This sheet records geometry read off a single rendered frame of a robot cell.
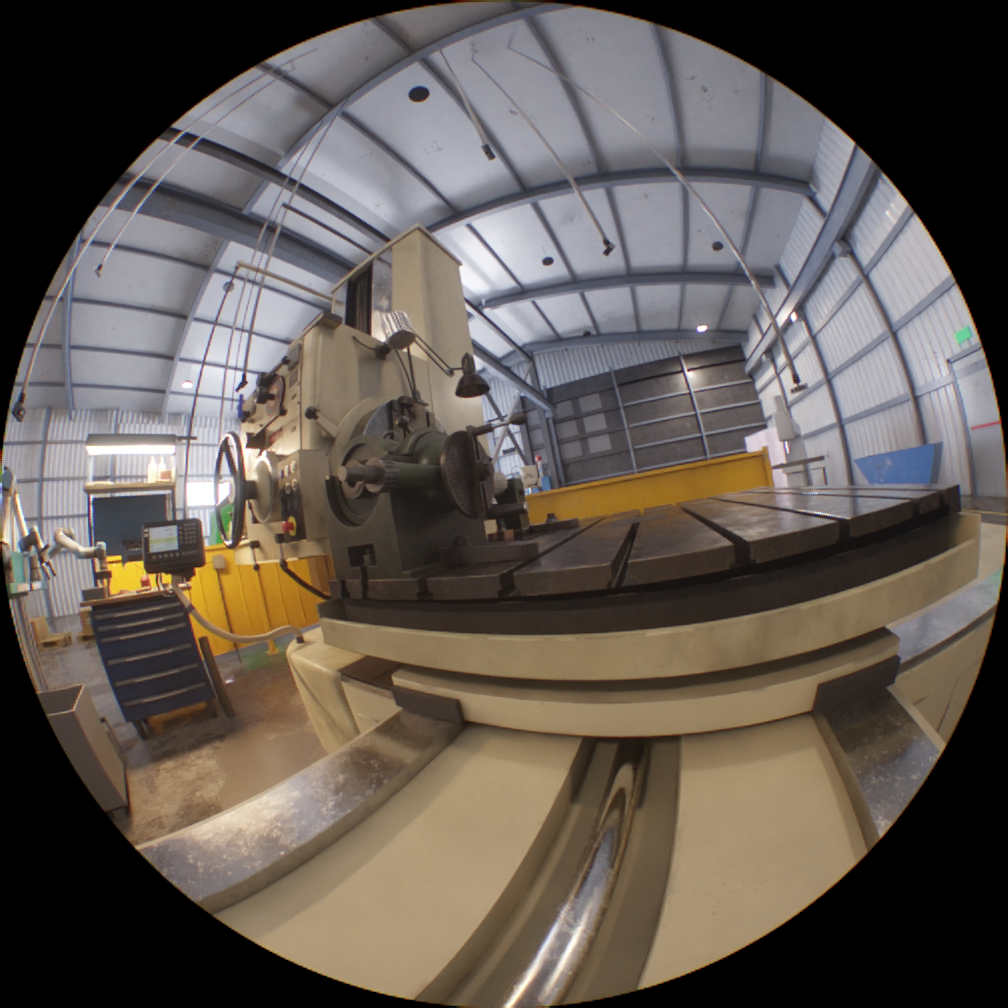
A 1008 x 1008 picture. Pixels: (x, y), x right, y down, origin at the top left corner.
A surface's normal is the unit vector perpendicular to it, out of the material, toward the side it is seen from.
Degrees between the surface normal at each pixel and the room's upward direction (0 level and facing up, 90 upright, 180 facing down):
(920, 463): 90
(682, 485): 90
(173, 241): 169
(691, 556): 90
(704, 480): 90
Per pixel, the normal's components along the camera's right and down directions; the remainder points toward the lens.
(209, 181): 0.33, 0.94
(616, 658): -0.44, 0.04
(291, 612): 0.88, -0.17
